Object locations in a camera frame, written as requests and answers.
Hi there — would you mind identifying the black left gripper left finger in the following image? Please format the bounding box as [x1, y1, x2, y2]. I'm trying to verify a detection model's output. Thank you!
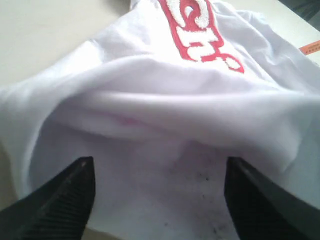
[0, 156, 96, 240]

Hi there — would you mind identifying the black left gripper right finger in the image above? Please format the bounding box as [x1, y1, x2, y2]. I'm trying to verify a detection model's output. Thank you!
[224, 157, 320, 240]

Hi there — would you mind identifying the white t-shirt with red lettering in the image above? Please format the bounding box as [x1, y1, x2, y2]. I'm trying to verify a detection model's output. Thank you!
[0, 0, 320, 240]

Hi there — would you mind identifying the orange garment tag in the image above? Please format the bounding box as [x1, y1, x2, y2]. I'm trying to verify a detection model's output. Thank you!
[299, 40, 320, 55]

